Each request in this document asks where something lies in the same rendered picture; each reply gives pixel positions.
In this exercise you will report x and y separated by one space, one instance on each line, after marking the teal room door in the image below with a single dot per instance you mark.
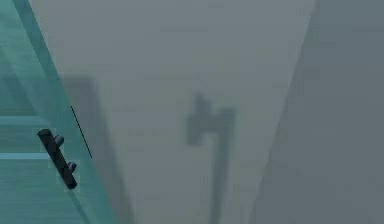
23 83

